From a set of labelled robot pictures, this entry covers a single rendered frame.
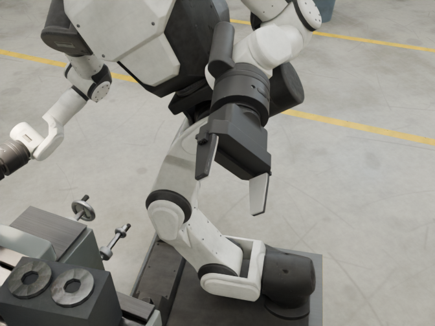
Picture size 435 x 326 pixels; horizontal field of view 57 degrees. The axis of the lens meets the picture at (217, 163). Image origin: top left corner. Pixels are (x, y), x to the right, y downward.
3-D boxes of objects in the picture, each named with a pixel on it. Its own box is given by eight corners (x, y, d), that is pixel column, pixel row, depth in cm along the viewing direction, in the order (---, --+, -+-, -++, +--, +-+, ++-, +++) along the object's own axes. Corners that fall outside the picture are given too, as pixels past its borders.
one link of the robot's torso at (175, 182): (191, 198, 138) (258, 98, 109) (178, 238, 125) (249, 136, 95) (151, 179, 136) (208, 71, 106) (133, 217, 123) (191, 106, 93)
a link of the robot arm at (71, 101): (50, 112, 131) (90, 70, 134) (72, 132, 130) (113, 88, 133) (35, 101, 121) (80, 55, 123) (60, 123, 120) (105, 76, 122)
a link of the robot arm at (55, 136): (34, 160, 122) (65, 127, 123) (13, 141, 122) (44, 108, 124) (43, 163, 128) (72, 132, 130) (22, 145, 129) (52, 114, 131)
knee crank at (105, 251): (123, 224, 185) (122, 215, 182) (135, 228, 184) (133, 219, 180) (96, 260, 170) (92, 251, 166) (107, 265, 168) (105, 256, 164)
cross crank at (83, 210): (81, 209, 180) (75, 190, 173) (103, 217, 177) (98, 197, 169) (57, 235, 169) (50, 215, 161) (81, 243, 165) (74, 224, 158)
